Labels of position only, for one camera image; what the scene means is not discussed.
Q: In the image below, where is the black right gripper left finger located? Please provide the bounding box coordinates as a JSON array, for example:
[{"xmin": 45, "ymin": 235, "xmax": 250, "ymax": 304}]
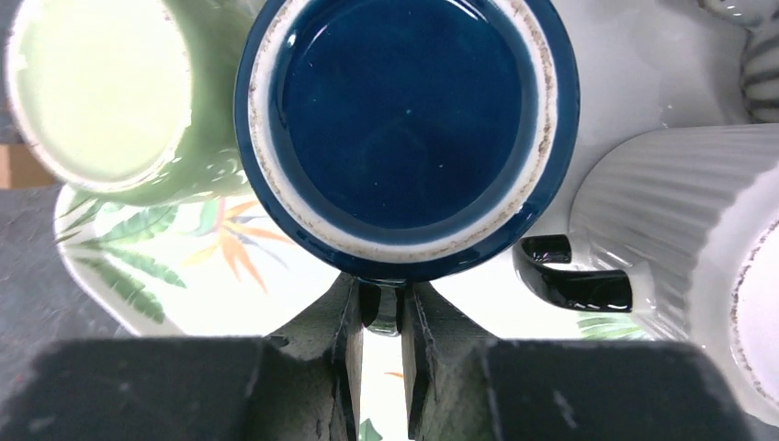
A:
[{"xmin": 1, "ymin": 275, "xmax": 362, "ymax": 440}]

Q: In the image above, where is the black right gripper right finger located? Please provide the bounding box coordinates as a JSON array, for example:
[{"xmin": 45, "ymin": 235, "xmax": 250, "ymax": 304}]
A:
[{"xmin": 401, "ymin": 283, "xmax": 753, "ymax": 440}]

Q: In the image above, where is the dark blue mug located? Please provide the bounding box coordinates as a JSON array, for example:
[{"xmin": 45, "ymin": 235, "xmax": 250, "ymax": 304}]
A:
[{"xmin": 233, "ymin": 0, "xmax": 581, "ymax": 337}]

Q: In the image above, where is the white ribbed mug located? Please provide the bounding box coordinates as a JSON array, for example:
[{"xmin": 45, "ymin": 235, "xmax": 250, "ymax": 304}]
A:
[{"xmin": 513, "ymin": 123, "xmax": 778, "ymax": 425}]

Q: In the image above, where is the light green mug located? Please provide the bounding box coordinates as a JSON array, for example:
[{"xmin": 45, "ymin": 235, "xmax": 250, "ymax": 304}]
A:
[{"xmin": 5, "ymin": 0, "xmax": 262, "ymax": 206}]

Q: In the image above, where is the white striped mug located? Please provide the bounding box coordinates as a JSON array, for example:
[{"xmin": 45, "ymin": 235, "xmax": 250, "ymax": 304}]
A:
[{"xmin": 697, "ymin": 0, "xmax": 778, "ymax": 123}]

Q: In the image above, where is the floral white tray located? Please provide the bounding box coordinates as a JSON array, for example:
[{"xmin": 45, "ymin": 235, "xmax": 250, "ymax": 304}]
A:
[{"xmin": 54, "ymin": 1, "xmax": 747, "ymax": 336}]

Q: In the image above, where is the small tan wooden cube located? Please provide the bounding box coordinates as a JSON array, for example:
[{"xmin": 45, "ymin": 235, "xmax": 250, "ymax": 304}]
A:
[{"xmin": 1, "ymin": 144, "xmax": 55, "ymax": 190}]

